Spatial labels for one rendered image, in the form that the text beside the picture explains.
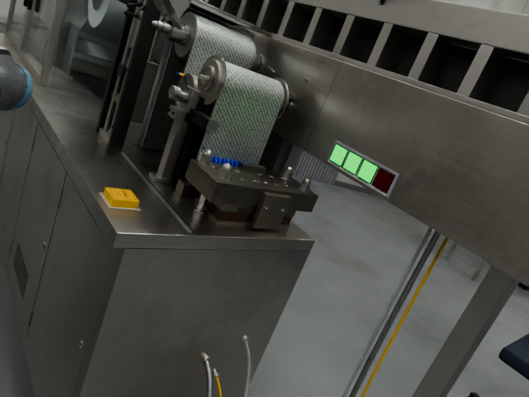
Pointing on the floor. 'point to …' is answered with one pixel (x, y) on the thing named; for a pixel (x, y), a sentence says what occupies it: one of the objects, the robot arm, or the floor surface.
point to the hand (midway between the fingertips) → (173, 24)
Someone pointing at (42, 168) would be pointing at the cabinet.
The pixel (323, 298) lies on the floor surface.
